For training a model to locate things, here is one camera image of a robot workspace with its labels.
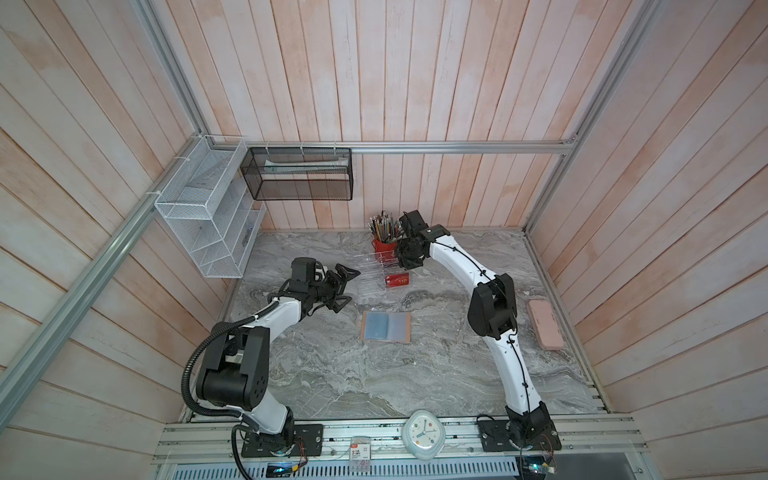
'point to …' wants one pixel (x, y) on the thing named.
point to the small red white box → (360, 454)
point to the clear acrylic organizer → (370, 272)
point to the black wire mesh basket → (299, 173)
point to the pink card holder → (399, 328)
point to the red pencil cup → (384, 252)
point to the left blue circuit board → (279, 470)
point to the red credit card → (397, 280)
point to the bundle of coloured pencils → (384, 228)
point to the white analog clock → (424, 434)
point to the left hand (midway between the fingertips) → (358, 286)
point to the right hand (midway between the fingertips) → (390, 254)
